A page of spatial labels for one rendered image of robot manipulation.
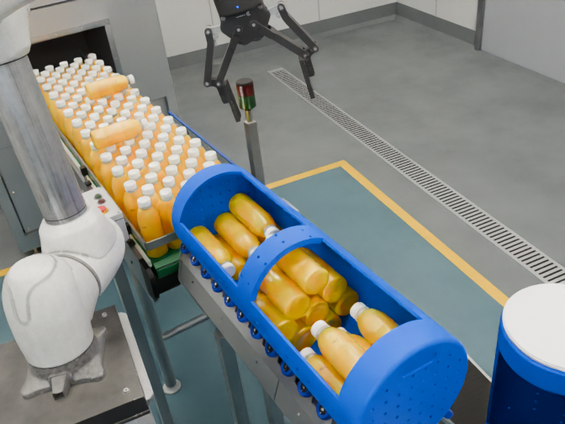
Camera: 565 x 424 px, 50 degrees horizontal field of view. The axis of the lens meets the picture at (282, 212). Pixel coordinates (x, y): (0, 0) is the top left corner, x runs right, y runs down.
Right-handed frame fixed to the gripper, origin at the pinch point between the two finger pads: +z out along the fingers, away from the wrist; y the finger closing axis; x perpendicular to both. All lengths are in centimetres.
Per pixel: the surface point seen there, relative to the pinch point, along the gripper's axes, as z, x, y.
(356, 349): 51, 11, -1
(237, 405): 125, -52, 55
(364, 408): 51, 26, 0
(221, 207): 47, -55, 32
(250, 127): 46, -109, 24
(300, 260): 43.1, -13.2, 7.7
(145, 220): 45, -59, 56
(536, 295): 70, -12, -43
